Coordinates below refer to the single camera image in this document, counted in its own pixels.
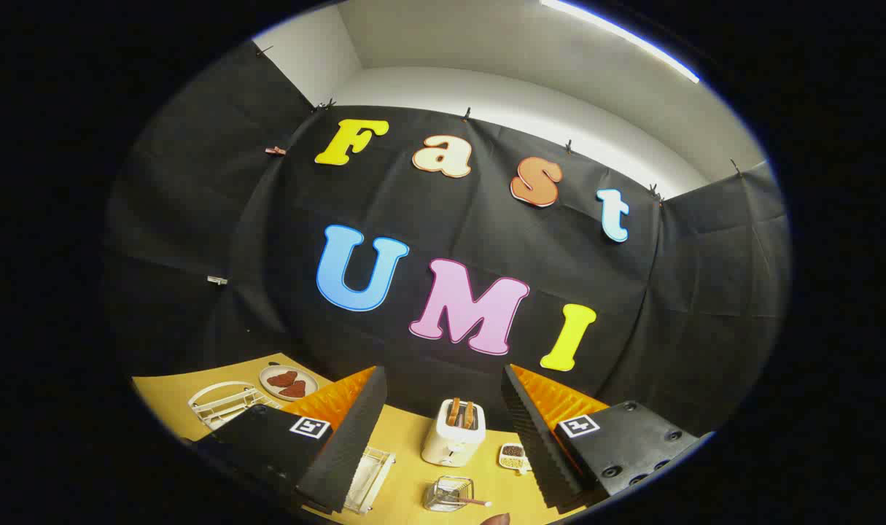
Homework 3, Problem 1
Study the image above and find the white divided bean tray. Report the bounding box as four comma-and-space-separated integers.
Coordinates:
497, 442, 532, 474

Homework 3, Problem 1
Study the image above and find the striped handle metal spoon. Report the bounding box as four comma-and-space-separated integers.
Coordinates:
435, 490, 493, 508

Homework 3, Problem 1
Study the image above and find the small beige plate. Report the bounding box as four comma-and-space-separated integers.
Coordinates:
259, 365, 319, 403

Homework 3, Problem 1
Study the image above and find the black backdrop cloth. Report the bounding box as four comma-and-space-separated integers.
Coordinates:
104, 40, 792, 438

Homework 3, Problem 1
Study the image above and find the white wire dish rack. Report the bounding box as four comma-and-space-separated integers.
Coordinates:
188, 381, 397, 516

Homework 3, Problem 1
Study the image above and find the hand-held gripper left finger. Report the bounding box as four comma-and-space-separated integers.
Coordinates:
191, 366, 388, 515

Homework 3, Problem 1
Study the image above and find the row of black clips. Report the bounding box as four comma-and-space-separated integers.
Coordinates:
257, 45, 744, 202

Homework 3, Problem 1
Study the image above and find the white toaster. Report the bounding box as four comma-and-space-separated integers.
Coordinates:
421, 398, 487, 468

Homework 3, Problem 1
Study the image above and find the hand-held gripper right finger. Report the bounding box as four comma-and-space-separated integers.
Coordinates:
501, 364, 702, 513

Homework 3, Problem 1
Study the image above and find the metal wire basket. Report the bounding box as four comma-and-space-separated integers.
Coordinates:
423, 475, 476, 513

